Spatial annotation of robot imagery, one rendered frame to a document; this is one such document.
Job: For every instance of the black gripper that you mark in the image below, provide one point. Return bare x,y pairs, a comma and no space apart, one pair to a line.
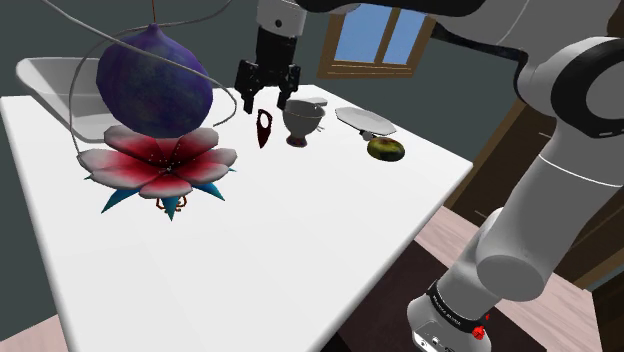
275,53

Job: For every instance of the white plate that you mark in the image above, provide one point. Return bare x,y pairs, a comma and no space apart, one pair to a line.
365,121

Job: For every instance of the purple bulb flower ornament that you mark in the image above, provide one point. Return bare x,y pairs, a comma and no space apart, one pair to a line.
153,92

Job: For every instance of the green yellow fruit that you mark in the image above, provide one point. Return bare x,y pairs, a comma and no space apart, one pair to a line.
385,149

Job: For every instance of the white table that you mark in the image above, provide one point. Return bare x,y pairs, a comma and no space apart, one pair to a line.
244,263

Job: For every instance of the white footed cup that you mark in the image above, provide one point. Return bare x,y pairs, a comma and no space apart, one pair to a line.
302,119

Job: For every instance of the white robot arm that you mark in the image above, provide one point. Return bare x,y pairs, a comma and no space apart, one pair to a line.
560,195

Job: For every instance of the dark red peeler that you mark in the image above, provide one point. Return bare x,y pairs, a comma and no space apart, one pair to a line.
264,136

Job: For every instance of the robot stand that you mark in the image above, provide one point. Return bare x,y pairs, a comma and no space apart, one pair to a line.
385,302

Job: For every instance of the wooden frame window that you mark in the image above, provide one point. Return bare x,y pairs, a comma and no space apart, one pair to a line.
375,36

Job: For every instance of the clear glass tray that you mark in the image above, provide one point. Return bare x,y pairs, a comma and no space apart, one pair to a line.
53,85

